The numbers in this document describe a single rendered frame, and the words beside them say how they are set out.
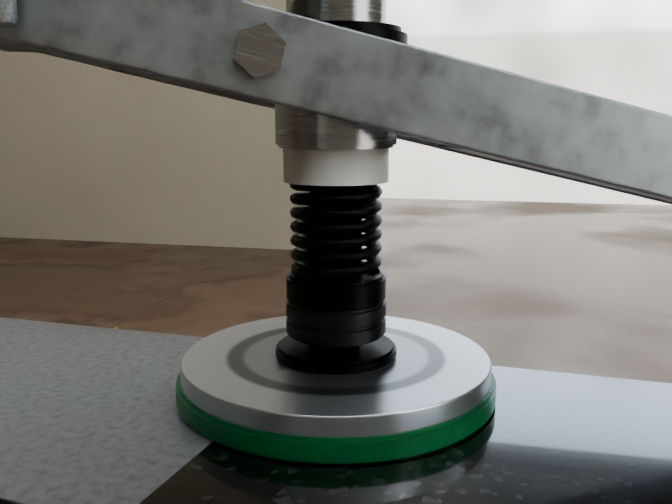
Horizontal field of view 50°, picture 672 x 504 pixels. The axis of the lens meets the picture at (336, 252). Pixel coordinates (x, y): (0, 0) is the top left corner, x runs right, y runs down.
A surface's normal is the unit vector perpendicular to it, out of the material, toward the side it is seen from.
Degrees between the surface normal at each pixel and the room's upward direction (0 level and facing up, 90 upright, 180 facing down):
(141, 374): 0
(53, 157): 90
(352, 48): 90
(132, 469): 0
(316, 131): 90
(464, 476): 0
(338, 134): 90
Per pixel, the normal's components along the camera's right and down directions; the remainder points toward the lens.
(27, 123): -0.22, 0.18
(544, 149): 0.17, 0.18
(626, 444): 0.00, -0.98
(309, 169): -0.49, 0.16
